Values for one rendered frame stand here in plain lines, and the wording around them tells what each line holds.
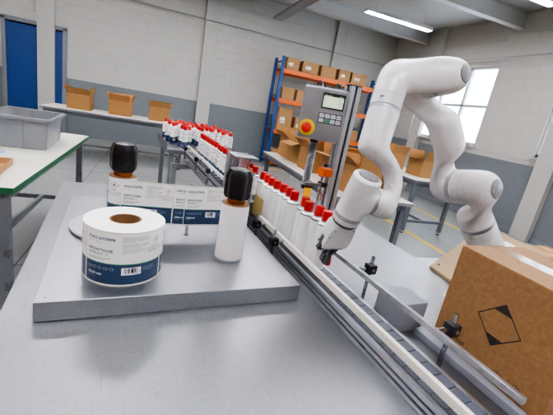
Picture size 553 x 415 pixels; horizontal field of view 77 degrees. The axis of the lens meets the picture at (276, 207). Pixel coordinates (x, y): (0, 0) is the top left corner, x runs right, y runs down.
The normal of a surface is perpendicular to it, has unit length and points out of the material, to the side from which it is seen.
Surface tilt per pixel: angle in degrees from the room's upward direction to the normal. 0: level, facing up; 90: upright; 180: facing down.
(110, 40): 90
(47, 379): 0
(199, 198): 90
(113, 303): 90
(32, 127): 95
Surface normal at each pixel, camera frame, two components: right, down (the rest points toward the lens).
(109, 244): 0.00, 0.28
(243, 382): 0.18, -0.95
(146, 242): 0.76, 0.30
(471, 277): -0.93, -0.07
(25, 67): 0.30, 0.32
